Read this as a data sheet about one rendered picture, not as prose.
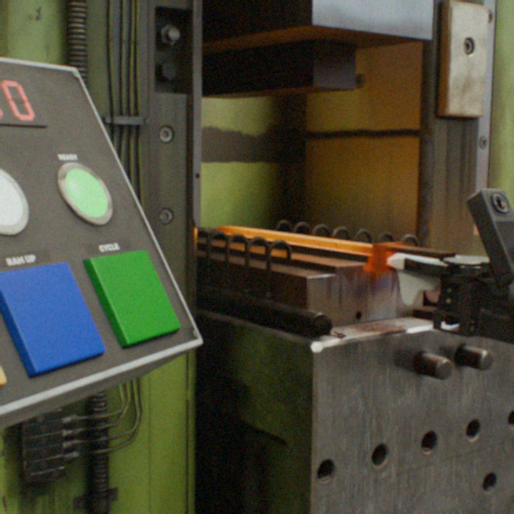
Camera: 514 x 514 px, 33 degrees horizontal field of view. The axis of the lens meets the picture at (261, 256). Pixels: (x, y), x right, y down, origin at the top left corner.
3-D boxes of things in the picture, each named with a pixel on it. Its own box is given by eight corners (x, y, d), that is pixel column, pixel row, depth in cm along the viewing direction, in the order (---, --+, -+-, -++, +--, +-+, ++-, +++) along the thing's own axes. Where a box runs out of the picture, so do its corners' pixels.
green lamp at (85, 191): (120, 219, 71) (119, 168, 71) (68, 222, 69) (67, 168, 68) (103, 217, 74) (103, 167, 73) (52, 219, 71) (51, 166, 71)
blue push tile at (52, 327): (108, 351, 63) (67, 260, 64) (37, 373, 57) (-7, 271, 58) (91, 361, 64) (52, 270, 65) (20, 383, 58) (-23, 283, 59)
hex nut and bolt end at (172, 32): (184, 81, 105) (184, 23, 104) (163, 80, 103) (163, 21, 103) (173, 83, 107) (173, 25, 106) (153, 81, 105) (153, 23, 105)
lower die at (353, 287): (422, 314, 114) (425, 250, 113) (306, 330, 102) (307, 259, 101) (239, 275, 147) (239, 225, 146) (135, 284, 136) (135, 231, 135)
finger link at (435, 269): (395, 270, 100) (456, 281, 94) (395, 258, 100) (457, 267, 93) (421, 268, 103) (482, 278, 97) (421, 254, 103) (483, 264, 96)
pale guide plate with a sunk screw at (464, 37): (485, 117, 136) (490, 6, 134) (446, 114, 130) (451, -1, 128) (474, 117, 138) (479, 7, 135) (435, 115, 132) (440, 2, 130)
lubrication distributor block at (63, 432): (82, 497, 98) (80, 380, 97) (30, 510, 95) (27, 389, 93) (68, 487, 101) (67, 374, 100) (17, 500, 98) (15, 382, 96)
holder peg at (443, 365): (452, 379, 104) (453, 357, 103) (437, 382, 102) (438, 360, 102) (427, 371, 107) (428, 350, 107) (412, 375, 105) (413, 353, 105)
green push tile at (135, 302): (183, 328, 72) (146, 248, 73) (129, 345, 66) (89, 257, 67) (167, 336, 73) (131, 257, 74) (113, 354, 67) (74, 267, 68)
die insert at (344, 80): (355, 90, 116) (356, 45, 115) (313, 87, 112) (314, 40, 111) (229, 99, 140) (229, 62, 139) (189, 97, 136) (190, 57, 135)
